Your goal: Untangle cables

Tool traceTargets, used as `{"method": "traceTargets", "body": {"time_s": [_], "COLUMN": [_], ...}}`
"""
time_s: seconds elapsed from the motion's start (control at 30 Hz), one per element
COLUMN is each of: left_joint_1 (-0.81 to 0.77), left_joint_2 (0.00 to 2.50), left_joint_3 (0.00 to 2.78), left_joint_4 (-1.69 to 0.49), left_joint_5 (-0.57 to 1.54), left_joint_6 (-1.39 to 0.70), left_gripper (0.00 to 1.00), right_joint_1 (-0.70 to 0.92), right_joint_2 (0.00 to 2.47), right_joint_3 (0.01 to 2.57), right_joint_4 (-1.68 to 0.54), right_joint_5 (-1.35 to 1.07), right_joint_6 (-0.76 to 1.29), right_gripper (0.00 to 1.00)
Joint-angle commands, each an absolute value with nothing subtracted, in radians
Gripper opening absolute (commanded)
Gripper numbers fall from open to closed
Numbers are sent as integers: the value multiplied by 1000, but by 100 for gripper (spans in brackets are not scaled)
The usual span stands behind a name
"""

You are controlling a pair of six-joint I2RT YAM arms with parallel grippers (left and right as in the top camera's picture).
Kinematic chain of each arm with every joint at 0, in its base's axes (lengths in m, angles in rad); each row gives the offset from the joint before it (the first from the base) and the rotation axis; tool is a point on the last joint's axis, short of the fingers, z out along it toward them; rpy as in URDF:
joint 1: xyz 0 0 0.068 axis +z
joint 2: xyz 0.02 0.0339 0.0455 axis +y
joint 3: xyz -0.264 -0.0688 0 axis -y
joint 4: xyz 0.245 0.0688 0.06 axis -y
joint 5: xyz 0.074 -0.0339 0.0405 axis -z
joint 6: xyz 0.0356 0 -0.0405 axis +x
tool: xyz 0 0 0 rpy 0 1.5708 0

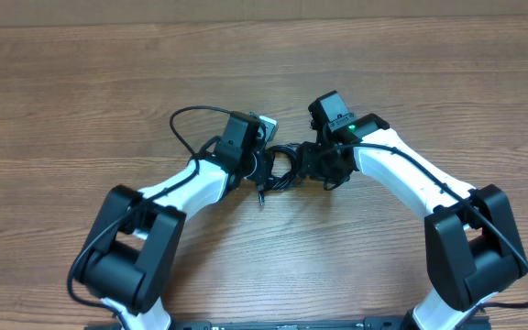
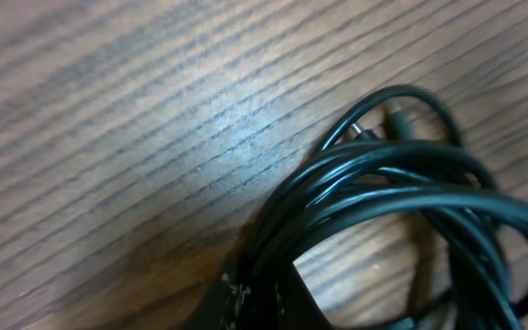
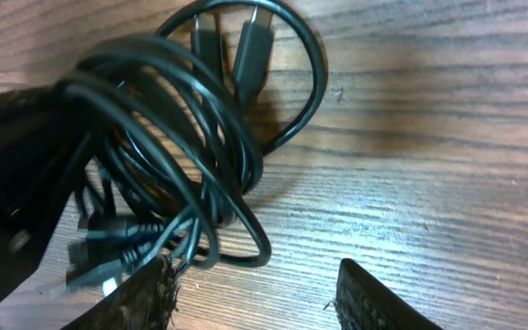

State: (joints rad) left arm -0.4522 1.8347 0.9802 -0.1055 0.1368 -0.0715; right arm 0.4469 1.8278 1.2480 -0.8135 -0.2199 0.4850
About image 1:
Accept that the thick black USB cable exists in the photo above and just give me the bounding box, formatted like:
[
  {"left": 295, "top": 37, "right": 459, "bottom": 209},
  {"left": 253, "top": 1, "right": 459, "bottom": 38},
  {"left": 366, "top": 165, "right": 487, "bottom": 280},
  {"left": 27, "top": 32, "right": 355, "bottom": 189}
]
[{"left": 257, "top": 143, "right": 303, "bottom": 206}]

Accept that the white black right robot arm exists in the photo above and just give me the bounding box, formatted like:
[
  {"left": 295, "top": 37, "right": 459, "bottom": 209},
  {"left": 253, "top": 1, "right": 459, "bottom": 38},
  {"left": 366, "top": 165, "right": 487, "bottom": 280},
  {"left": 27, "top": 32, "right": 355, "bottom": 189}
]
[{"left": 297, "top": 91, "right": 528, "bottom": 329}]

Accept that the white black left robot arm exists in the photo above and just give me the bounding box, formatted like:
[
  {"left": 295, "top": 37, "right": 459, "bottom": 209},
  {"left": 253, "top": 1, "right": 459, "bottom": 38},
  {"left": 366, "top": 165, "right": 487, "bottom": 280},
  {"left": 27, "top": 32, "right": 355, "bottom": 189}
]
[{"left": 67, "top": 111, "right": 278, "bottom": 329}]

